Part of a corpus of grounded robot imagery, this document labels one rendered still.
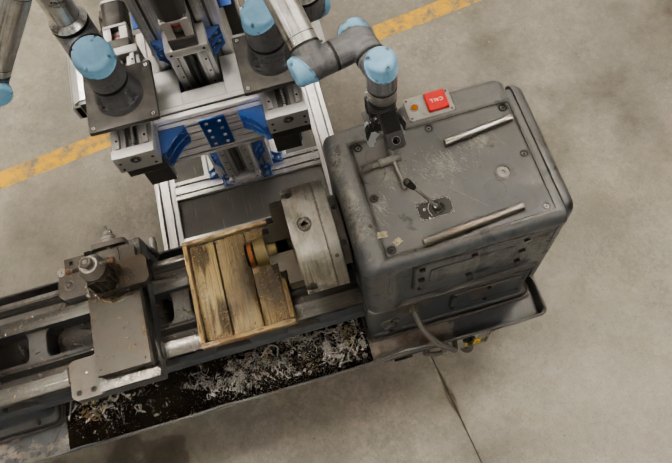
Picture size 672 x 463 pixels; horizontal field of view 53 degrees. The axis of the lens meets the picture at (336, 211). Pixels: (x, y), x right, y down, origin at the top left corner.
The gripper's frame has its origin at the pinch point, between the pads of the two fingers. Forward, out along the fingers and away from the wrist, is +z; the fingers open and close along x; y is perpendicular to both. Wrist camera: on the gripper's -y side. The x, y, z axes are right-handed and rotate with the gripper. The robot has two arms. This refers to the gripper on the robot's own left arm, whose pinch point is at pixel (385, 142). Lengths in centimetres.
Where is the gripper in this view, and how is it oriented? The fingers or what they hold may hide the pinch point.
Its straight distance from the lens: 185.8
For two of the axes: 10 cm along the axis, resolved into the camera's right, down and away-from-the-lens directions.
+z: 0.8, 4.0, 9.1
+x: -9.6, 2.7, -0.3
